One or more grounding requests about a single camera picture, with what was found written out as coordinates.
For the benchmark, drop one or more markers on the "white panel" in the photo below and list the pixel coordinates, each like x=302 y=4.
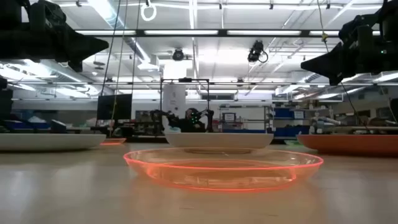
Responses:
x=174 y=99

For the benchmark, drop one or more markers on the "black chair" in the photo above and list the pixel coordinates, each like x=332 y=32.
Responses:
x=58 y=126

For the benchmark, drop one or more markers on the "white plastic plate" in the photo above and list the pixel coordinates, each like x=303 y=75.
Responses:
x=46 y=142
x=217 y=140

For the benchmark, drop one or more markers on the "round black ceiling camera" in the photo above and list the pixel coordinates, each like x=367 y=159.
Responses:
x=178 y=54

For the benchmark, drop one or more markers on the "metal shelf rack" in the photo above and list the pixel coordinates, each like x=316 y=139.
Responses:
x=245 y=119

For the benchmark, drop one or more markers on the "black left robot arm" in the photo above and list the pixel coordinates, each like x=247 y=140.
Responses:
x=5 y=102

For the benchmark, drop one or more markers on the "black rail with light strips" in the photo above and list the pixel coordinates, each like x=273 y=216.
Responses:
x=224 y=32

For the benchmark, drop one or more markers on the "blue storage bins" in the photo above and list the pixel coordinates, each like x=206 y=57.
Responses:
x=289 y=123

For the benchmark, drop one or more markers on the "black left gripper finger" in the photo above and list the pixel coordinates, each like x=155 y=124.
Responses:
x=76 y=65
x=84 y=46

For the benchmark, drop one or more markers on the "black computer monitor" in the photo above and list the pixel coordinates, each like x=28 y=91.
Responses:
x=114 y=107

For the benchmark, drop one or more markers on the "person in dark clothing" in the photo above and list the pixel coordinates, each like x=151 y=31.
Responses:
x=190 y=123

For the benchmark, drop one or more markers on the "framed sign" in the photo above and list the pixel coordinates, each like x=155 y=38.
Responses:
x=229 y=117

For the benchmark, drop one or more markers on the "black metal frame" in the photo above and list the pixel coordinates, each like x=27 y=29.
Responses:
x=161 y=105

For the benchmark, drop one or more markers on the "opaque orange plastic plate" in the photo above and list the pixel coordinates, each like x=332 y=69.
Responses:
x=351 y=144

